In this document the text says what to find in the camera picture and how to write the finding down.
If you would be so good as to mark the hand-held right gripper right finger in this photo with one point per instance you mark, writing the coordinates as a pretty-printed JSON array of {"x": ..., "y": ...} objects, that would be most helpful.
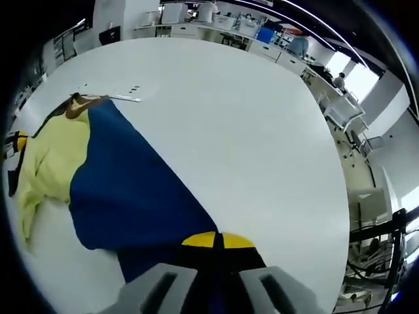
[{"x": 271, "y": 291}]

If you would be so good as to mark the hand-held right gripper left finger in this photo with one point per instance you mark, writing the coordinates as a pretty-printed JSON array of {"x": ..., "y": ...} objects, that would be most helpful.
[{"x": 163, "y": 288}]

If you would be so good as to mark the yellow blue black garment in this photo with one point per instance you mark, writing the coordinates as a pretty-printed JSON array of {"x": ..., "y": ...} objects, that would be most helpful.
[{"x": 124, "y": 170}]

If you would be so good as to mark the blue storage bin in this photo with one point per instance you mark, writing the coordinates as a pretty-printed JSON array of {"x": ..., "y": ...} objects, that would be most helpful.
[{"x": 266, "y": 34}]

